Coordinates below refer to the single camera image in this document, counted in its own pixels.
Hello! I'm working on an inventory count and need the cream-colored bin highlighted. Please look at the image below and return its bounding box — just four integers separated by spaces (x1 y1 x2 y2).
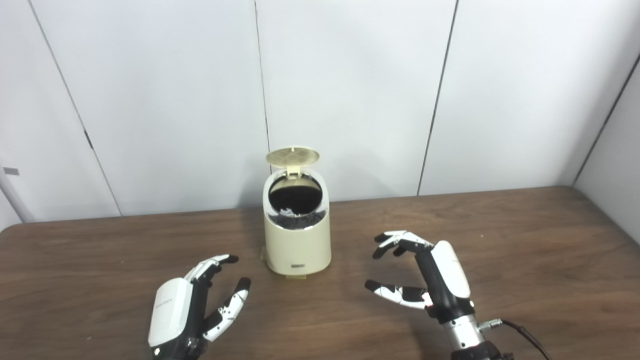
263 168 332 276

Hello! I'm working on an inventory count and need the white slanted post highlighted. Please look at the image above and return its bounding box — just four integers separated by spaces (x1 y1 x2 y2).
0 170 33 223

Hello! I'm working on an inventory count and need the white and black right hand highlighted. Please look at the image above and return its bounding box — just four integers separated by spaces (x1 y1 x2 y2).
364 230 476 323

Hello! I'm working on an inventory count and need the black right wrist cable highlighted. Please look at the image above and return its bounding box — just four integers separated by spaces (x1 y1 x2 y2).
477 319 553 360

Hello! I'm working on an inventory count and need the black bin liner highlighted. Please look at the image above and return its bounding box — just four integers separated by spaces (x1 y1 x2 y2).
268 176 328 230

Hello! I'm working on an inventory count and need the white and black left hand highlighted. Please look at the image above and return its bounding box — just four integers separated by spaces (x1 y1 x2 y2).
147 254 252 360

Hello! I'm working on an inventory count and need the round cream bin lid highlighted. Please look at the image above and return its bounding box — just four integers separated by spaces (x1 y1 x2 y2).
265 146 321 181

